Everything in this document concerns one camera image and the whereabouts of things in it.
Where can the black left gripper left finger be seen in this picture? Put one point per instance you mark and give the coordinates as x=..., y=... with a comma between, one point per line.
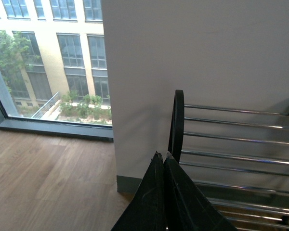
x=146, y=211

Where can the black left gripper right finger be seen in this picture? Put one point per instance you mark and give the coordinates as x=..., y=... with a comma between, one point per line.
x=187, y=209

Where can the black metal shoe rack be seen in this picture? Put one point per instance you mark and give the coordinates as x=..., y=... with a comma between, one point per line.
x=238, y=158

